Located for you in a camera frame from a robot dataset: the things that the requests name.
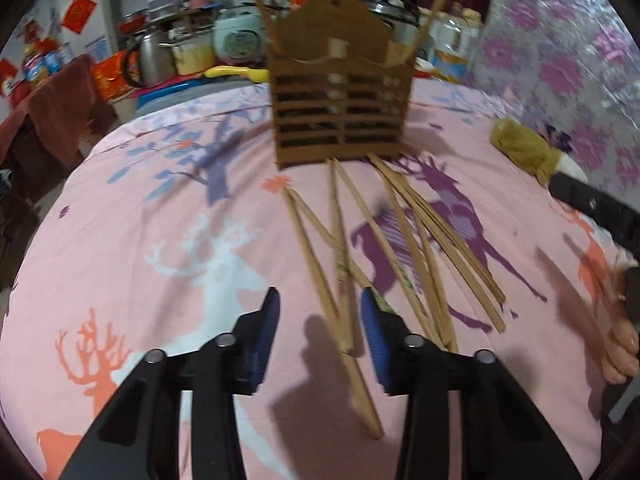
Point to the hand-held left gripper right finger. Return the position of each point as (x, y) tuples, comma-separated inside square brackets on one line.
[(374, 330)]

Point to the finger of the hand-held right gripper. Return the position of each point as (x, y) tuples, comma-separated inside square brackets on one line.
[(600, 215)]

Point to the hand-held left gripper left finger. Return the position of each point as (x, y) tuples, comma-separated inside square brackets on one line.
[(264, 330)]

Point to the bunch of wooden chopsticks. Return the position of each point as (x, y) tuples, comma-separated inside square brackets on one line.
[(320, 282)]

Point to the green print wooden chopstick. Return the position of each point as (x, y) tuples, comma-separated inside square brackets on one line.
[(341, 260)]

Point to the brown wooden chopstick holder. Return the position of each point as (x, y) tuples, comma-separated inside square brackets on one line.
[(340, 25)]

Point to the person's right hand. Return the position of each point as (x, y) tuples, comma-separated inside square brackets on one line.
[(620, 350)]

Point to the yellow-green cloth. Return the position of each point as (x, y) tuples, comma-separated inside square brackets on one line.
[(525, 147)]

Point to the purple floral cloth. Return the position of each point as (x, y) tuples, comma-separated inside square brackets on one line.
[(560, 60)]

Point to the pink deer printed bedsheet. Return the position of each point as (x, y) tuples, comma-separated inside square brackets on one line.
[(150, 210)]

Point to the clear plastic jug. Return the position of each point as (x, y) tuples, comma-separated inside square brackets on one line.
[(452, 47)]

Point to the blue tray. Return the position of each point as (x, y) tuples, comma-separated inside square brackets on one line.
[(165, 92)]

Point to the yellow plastic ladle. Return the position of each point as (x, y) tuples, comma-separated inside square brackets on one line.
[(235, 71)]

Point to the cream plastic container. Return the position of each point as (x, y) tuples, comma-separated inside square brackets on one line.
[(192, 52)]

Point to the stainless steel kettle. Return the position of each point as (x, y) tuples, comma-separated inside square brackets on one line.
[(152, 57)]

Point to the orange red snack bag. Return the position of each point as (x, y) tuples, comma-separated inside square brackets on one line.
[(112, 77)]

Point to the pale green rice cooker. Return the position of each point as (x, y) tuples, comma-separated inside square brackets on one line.
[(237, 35)]

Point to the dark red cloth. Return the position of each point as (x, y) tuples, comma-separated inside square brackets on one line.
[(60, 105)]

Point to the group of blue cans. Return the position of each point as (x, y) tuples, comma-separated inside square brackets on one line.
[(45, 62)]

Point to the red paper wall decoration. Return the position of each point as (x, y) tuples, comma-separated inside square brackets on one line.
[(77, 12)]

